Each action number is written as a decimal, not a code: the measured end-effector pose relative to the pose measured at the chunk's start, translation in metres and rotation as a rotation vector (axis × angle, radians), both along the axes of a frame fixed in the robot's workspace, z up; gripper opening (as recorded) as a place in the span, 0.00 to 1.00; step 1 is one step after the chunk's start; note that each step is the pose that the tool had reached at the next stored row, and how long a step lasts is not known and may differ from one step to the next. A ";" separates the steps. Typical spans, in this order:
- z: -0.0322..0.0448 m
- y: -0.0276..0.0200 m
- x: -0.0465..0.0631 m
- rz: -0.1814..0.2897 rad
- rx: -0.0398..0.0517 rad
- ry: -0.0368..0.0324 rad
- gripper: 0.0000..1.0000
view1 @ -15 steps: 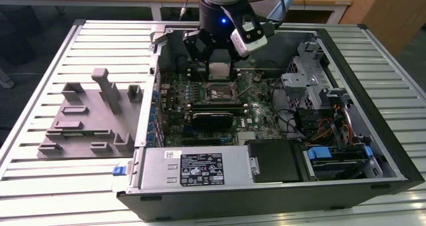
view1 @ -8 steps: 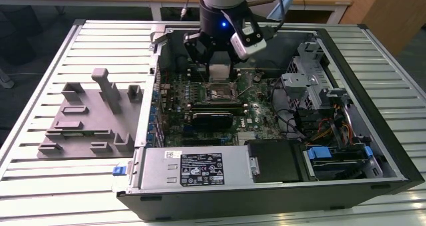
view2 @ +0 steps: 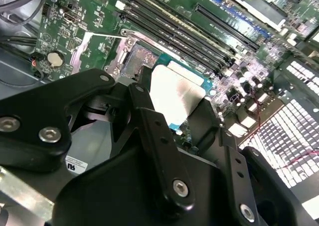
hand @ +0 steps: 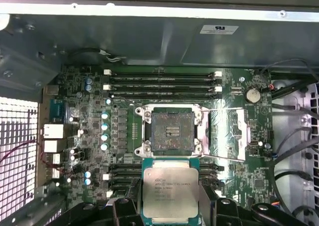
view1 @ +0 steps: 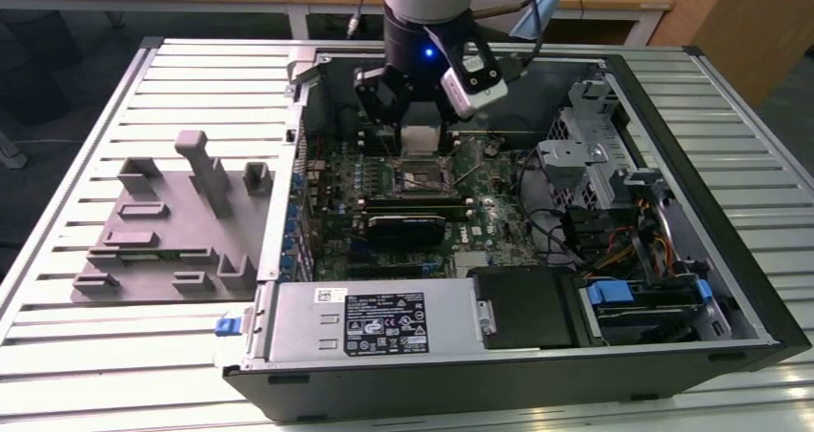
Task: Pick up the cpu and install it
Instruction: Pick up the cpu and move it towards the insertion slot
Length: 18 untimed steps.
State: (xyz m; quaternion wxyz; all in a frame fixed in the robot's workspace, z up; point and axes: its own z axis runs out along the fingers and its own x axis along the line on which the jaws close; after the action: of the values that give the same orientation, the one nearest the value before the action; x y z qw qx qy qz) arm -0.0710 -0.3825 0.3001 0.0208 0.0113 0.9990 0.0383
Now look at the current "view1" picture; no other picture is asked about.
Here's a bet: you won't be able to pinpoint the metal drive cage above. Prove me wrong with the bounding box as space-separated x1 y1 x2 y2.
535 79 645 214

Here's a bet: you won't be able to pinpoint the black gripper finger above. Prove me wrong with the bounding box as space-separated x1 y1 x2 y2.
352 65 410 134
438 98 463 135

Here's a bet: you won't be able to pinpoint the black graphics card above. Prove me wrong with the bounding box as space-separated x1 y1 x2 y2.
361 212 451 251

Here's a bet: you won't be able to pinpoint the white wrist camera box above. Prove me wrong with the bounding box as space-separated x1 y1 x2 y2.
422 21 511 119

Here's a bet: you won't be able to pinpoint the wooden cabinet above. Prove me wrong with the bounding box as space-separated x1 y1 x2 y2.
649 0 814 105

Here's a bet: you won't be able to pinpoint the silver CPU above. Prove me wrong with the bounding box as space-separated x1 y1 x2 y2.
403 124 442 157

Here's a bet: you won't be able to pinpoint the orange yellow power wires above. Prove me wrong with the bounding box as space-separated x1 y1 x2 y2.
587 200 675 274

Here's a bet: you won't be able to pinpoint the black PC case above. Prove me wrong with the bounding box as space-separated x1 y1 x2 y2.
219 45 814 423

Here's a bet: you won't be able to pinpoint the green RAM stick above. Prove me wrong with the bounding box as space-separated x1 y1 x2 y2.
118 251 215 263
365 204 474 222

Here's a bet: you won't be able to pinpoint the grey cable metal plug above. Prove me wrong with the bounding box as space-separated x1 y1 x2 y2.
346 0 370 41

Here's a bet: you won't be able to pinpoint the black camera cable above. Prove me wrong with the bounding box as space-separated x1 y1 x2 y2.
505 0 549 79

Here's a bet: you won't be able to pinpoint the grey parts rack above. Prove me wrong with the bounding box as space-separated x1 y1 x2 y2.
70 129 276 305

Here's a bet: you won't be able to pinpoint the black drive bay cover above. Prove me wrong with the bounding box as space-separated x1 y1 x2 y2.
469 266 579 351

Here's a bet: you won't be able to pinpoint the green motherboard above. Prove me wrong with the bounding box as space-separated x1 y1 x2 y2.
296 129 543 283

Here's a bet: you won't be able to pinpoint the CPU socket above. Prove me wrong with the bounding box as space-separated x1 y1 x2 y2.
385 154 463 199

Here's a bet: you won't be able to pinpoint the hard disk in blue carrier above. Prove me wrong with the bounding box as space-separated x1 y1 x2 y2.
575 278 723 348

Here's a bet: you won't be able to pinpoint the silver power supply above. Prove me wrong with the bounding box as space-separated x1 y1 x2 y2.
262 278 490 362

